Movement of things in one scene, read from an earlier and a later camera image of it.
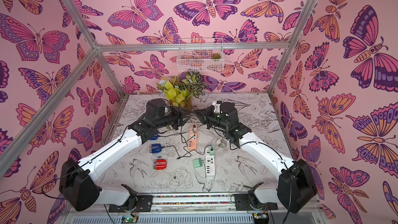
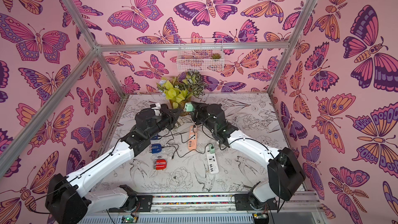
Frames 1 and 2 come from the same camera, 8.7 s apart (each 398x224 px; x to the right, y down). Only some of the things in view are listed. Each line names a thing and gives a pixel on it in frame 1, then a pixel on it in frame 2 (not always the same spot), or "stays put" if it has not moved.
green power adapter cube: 211,152 stays put
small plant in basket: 215,56 stays put
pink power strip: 192,139 stays put
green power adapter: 197,163 -> 189,107
